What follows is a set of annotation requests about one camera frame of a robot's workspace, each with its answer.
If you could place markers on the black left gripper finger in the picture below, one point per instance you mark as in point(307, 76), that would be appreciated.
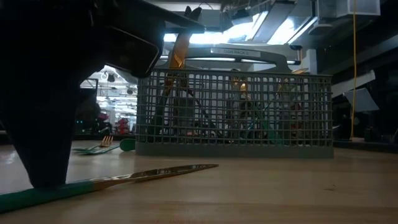
point(40, 140)

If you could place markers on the grey plastic cutlery basket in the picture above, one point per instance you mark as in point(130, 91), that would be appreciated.
point(217, 151)

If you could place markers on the ceiling light panel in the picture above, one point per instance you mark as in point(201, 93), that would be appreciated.
point(202, 38)
point(280, 31)

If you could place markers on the white hanging panel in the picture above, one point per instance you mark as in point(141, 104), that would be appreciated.
point(363, 7)

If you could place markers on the grey angled panel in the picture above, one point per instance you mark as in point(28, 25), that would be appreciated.
point(362, 101)

